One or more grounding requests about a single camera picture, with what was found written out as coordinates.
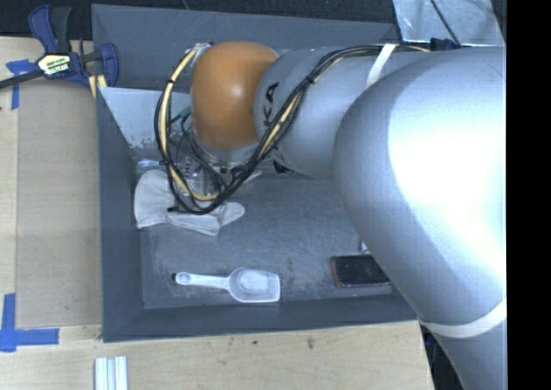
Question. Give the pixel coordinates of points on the pale wood flat board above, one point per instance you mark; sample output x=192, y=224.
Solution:
x=60, y=207

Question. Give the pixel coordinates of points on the grey metal bin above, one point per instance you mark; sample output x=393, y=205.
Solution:
x=275, y=229

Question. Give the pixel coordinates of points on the white cloth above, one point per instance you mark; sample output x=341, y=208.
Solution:
x=150, y=199

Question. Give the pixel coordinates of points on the dark flat block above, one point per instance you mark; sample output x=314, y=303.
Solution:
x=359, y=271

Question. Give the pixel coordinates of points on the white plastic scoop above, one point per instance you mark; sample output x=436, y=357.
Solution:
x=254, y=285

